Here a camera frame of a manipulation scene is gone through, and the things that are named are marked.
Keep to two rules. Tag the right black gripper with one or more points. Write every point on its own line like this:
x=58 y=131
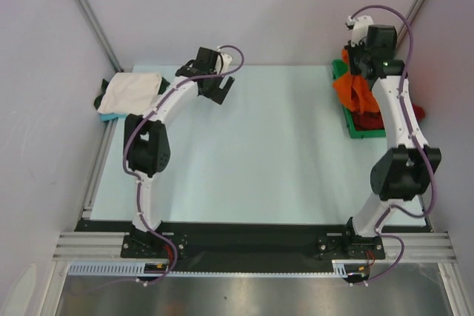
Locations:
x=354 y=60

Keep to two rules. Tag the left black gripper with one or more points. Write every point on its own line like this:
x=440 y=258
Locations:
x=217 y=97

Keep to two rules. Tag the orange t shirt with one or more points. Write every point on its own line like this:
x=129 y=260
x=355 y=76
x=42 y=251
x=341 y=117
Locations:
x=354 y=93

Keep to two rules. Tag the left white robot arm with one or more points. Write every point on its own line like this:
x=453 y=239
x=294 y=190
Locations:
x=146 y=151

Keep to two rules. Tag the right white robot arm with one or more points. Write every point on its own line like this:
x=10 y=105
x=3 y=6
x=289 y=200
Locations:
x=407 y=168

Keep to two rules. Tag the green plastic bin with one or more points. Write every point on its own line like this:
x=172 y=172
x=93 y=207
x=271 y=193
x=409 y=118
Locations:
x=339 y=67

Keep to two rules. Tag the dark red t shirt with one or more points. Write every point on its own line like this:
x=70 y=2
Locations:
x=369 y=121

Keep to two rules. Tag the folded white t shirt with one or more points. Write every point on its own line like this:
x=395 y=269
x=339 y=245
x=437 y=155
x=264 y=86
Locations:
x=130 y=93

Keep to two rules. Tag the folded light blue t shirt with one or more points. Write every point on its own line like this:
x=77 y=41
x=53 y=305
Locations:
x=110 y=117

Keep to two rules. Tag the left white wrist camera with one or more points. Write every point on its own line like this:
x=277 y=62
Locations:
x=224 y=60

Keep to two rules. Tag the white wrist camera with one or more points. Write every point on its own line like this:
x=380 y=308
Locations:
x=224 y=60
x=359 y=27

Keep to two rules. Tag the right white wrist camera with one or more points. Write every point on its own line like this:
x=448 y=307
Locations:
x=359 y=27

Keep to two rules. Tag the left aluminium corner post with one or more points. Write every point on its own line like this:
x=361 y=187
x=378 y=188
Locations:
x=99 y=34

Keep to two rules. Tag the left aluminium side rail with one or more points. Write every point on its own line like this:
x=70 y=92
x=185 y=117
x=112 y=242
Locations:
x=97 y=169

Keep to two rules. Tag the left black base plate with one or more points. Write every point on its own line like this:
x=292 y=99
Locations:
x=152 y=247

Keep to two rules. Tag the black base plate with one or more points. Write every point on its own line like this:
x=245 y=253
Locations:
x=332 y=247
x=152 y=247

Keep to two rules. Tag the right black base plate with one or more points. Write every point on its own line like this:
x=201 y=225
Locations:
x=332 y=247

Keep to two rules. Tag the white slotted cable duct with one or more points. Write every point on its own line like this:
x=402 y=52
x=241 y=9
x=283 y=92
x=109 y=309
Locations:
x=143 y=270

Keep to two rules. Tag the aluminium front rail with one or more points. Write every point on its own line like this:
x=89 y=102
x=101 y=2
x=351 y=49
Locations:
x=419 y=247

